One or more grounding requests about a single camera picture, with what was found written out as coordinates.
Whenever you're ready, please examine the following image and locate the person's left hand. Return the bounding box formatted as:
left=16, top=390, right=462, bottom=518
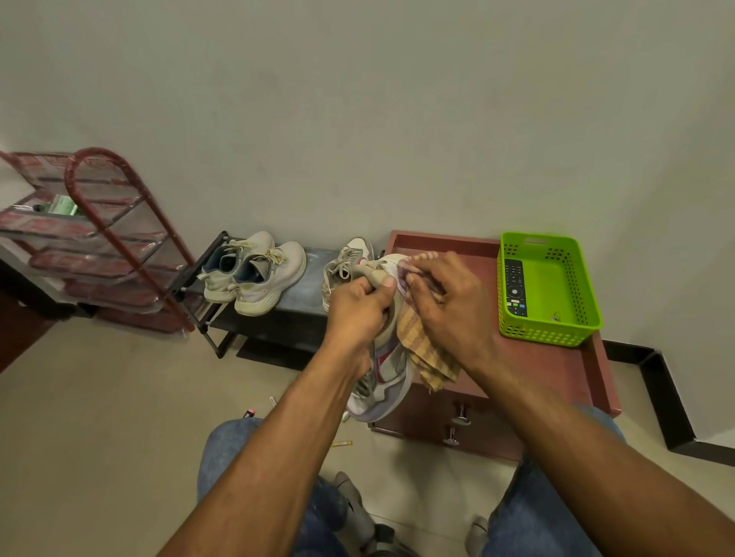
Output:
left=321, top=275, right=398, bottom=379

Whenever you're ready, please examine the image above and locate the person's right hand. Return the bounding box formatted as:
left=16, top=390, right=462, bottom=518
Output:
left=404, top=250, right=501, bottom=377

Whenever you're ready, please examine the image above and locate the striped yellow cleaning cloth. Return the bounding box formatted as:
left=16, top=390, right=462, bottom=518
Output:
left=396, top=250, right=463, bottom=394

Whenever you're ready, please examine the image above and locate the white pink sneaker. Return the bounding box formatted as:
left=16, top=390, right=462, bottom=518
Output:
left=321, top=236, right=375, bottom=314
left=344, top=253, right=416, bottom=424

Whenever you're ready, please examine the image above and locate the black remote control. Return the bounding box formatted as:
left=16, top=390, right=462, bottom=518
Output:
left=503, top=259, right=528, bottom=318

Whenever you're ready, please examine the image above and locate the grey-blue sneaker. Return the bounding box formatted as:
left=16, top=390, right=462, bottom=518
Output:
left=197, top=230, right=276, bottom=304
left=228, top=240, right=309, bottom=318

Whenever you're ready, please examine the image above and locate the red-brown drawer cabinet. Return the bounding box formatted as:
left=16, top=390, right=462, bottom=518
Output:
left=370, top=230, right=623, bottom=463

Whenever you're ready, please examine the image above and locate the person's left forearm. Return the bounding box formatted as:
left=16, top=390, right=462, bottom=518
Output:
left=158, top=344, right=374, bottom=557

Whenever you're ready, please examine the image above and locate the person's right forearm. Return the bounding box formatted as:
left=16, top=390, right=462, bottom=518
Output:
left=470, top=358, right=735, bottom=557

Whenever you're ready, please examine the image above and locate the person's grey slipper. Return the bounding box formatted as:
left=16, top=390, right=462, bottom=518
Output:
left=332, top=471, right=377, bottom=546
left=465, top=516, right=489, bottom=557

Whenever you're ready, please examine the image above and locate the person's right leg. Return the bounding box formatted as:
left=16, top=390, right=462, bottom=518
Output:
left=482, top=404, right=627, bottom=557

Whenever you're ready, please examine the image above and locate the black shoe rack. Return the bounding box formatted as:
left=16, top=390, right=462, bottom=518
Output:
left=166, top=230, right=383, bottom=371

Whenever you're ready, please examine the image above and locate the green plastic basket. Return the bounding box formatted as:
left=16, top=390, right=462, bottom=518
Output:
left=497, top=231, right=604, bottom=349

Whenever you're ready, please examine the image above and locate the black baseboard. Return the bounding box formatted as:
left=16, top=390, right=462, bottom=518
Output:
left=603, top=339, right=735, bottom=467

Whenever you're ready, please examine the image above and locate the black stool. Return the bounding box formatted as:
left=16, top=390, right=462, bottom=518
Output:
left=367, top=523, right=423, bottom=557

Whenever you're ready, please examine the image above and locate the red metal rack plastic-wrapped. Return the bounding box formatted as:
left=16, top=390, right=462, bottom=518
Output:
left=0, top=147, right=196, bottom=335

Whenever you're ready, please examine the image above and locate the green white packet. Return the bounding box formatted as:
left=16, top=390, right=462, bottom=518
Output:
left=34, top=194, right=80, bottom=218

